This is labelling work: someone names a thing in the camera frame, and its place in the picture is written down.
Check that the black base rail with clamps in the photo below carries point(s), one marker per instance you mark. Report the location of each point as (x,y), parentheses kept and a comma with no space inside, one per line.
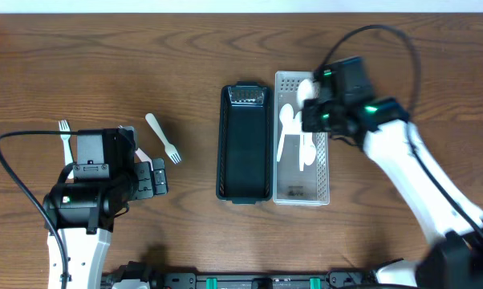
(139,275)

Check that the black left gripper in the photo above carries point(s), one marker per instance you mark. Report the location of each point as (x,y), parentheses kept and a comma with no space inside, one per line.
(157,177)

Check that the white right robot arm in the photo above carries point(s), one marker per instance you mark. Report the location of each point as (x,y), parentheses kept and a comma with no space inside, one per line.
(451,223)

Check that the white label in clear basket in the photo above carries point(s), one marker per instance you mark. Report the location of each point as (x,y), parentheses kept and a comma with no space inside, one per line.
(292,127)

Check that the black perforated plastic basket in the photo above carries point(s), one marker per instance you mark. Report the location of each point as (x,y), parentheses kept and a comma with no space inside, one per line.
(245,156)

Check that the clear perforated plastic basket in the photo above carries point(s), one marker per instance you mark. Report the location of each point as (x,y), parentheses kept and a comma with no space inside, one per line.
(311,187)

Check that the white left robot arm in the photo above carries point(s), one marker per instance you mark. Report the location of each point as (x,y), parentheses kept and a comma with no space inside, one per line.
(77,257)

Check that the white plastic spoon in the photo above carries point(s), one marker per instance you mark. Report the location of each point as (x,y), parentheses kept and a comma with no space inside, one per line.
(301,145)
(286,116)
(309,149)
(306,91)

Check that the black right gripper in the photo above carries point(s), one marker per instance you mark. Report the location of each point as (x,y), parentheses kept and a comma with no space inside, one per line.
(307,124)

